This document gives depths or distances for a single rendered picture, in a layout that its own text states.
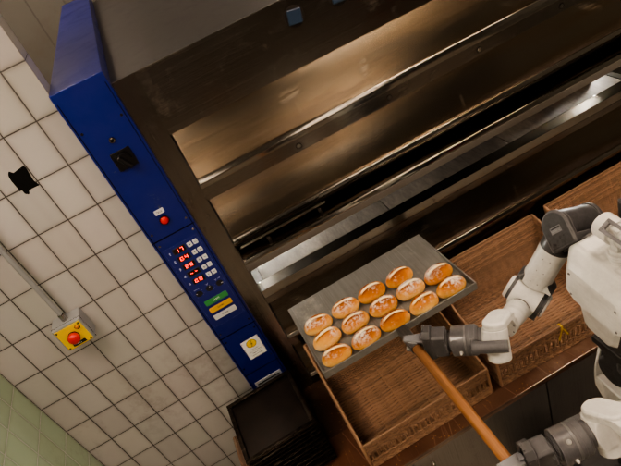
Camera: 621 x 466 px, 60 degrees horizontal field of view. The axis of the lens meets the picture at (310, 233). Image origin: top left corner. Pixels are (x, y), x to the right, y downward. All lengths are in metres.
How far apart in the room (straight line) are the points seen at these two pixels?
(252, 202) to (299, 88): 0.42
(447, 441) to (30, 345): 1.53
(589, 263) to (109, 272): 1.45
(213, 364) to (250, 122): 0.99
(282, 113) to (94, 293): 0.87
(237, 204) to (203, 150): 0.24
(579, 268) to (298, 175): 0.94
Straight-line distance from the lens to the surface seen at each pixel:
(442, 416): 2.20
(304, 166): 1.91
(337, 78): 1.85
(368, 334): 1.68
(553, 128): 2.47
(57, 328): 1.98
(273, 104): 1.80
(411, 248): 1.97
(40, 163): 1.77
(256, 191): 1.89
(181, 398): 2.35
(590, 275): 1.53
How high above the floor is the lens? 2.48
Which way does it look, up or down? 35 degrees down
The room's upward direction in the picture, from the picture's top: 25 degrees counter-clockwise
